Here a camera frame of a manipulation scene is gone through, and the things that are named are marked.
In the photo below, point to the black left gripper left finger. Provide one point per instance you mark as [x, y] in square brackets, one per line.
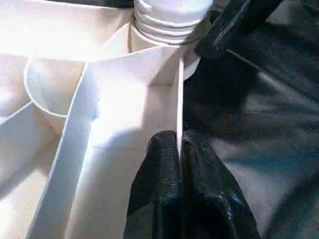
[157, 194]

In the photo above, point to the white plastic table leg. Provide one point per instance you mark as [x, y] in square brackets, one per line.
[169, 17]

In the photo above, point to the white plastic table top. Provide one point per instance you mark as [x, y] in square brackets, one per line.
[60, 99]

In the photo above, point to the black mat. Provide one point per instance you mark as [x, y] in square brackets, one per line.
[264, 124]

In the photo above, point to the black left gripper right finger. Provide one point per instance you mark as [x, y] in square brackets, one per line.
[214, 199]

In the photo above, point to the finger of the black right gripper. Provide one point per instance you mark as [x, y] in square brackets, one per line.
[232, 25]

